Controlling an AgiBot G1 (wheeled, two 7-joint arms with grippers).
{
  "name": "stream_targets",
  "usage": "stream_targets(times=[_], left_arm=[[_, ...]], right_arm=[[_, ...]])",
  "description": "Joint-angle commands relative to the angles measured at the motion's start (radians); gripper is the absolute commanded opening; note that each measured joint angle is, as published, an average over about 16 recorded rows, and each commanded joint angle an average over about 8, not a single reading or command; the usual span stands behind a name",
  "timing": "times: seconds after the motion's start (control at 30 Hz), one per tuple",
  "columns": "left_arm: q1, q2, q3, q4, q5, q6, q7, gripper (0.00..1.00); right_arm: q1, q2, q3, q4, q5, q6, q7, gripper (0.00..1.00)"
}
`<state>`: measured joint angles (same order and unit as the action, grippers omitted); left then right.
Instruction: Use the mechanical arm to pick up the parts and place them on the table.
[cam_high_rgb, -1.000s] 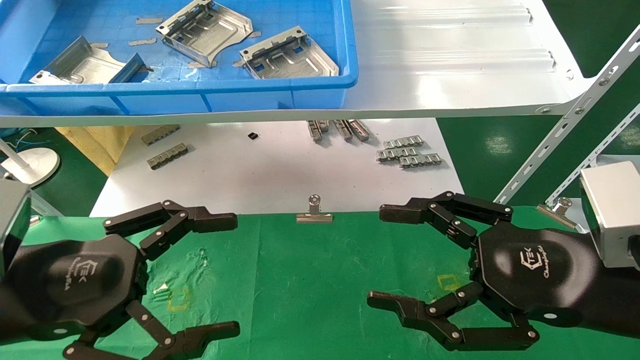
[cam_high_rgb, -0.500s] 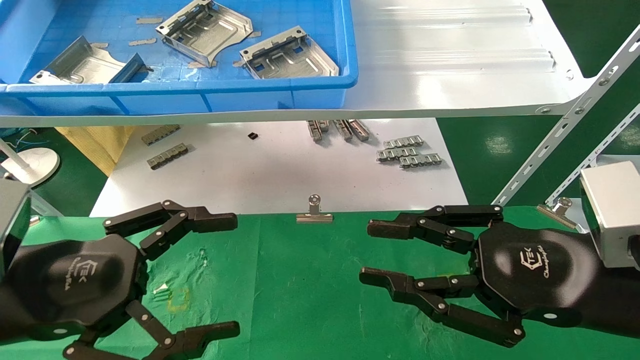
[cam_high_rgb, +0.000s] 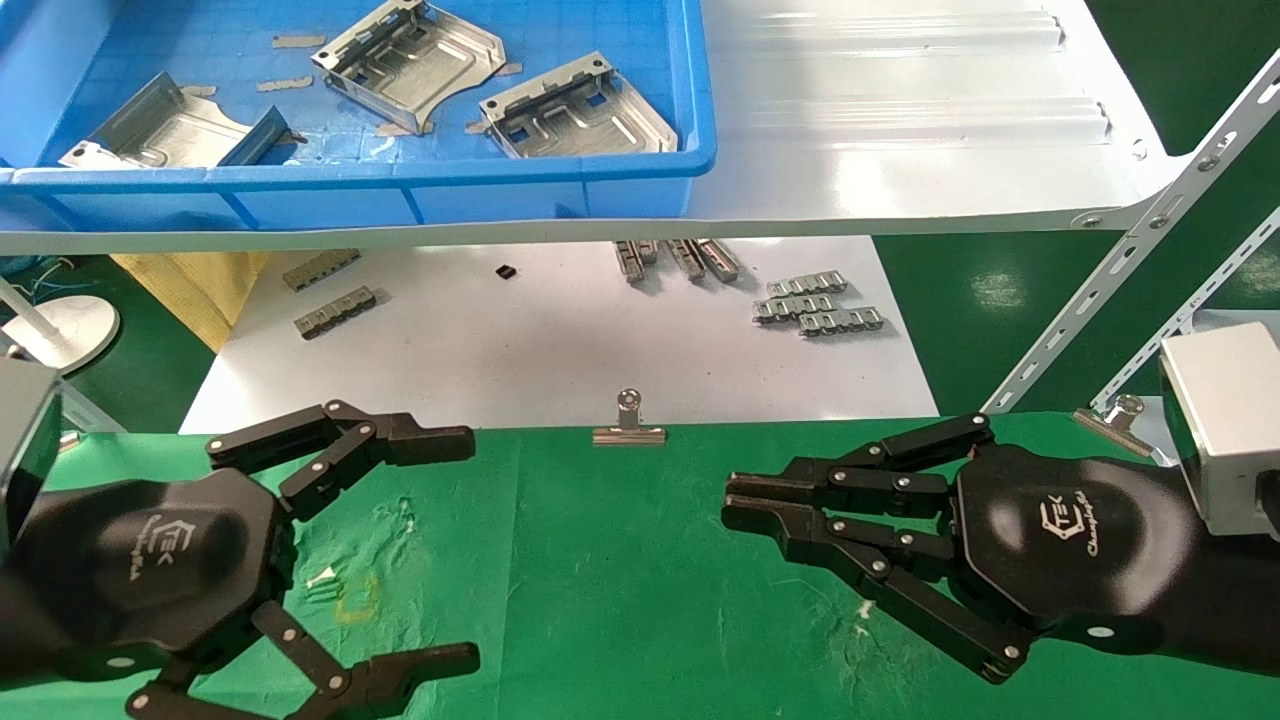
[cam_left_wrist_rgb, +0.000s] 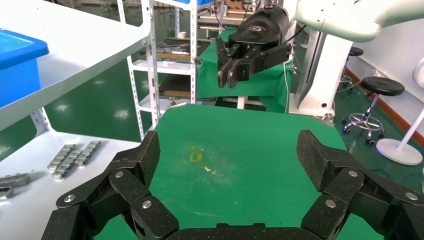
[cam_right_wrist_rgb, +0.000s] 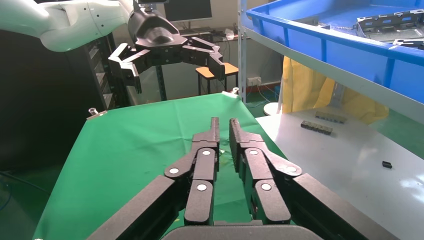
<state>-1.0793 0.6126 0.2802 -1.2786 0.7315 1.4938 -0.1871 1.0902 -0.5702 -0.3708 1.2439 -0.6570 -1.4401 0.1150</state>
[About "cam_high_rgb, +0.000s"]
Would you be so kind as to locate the small white scrap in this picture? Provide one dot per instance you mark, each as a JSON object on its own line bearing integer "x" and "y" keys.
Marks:
{"x": 320, "y": 577}

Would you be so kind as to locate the grey slotted angle rail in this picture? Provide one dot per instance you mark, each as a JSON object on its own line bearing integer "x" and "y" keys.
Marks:
{"x": 95, "y": 415}

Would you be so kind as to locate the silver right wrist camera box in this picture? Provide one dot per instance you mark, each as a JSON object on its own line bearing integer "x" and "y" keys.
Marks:
{"x": 1230, "y": 430}

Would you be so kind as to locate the green cloth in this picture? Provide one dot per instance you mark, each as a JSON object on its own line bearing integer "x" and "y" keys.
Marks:
{"x": 600, "y": 580}

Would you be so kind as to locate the stamped sheet metal part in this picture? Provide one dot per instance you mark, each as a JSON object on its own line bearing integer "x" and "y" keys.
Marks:
{"x": 420, "y": 60}
{"x": 585, "y": 125}
{"x": 170, "y": 135}

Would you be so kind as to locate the white round stand base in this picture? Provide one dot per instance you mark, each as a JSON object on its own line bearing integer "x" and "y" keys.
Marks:
{"x": 75, "y": 330}

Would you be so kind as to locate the yellow woven bag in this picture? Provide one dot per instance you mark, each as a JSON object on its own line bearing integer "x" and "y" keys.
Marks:
{"x": 190, "y": 290}

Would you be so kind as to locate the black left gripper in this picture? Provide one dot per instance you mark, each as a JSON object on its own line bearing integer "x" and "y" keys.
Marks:
{"x": 150, "y": 560}

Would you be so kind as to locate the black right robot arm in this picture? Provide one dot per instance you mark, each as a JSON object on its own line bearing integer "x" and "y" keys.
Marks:
{"x": 1240, "y": 600}

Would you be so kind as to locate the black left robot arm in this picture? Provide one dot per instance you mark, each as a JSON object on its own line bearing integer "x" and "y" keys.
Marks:
{"x": 15, "y": 630}

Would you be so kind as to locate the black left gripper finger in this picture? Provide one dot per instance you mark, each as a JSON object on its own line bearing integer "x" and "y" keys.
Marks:
{"x": 420, "y": 443}

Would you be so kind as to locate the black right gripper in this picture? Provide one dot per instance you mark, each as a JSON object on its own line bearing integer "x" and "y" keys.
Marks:
{"x": 1060, "y": 540}

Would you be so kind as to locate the white slotted angle rail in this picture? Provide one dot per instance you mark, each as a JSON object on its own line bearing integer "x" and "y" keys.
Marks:
{"x": 1150, "y": 228}
{"x": 1200, "y": 305}

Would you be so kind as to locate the grey connector strip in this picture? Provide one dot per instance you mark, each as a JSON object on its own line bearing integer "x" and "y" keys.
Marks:
{"x": 320, "y": 270}
{"x": 335, "y": 312}

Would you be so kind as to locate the blue plastic bin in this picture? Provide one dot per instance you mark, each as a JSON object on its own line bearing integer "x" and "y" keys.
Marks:
{"x": 560, "y": 195}

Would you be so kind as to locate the short metal hinge strip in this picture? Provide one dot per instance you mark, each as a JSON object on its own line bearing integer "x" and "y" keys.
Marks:
{"x": 648, "y": 251}
{"x": 629, "y": 263}
{"x": 718, "y": 260}
{"x": 687, "y": 260}

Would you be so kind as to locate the white metal shelf plate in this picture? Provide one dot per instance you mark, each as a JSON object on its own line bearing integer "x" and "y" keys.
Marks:
{"x": 900, "y": 150}

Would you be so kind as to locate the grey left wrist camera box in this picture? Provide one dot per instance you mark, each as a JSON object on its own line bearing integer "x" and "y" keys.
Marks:
{"x": 25, "y": 440}

